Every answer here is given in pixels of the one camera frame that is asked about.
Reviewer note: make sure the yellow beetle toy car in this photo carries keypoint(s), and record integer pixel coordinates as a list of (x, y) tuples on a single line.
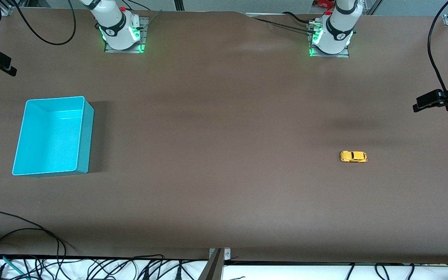
[(353, 156)]

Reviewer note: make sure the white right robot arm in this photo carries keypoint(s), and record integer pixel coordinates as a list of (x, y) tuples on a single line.
[(115, 23)]

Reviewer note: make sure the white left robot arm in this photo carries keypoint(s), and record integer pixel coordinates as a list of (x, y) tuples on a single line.
[(335, 31)]

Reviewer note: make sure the teal plastic bin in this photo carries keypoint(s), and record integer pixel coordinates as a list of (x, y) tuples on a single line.
[(49, 136)]

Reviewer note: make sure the red object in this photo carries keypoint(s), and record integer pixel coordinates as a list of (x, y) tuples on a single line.
[(325, 3)]

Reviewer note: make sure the brown table cover mat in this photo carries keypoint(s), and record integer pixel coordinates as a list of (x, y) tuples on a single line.
[(224, 136)]

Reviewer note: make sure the metal table bracket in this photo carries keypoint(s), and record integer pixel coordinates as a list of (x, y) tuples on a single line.
[(212, 268)]

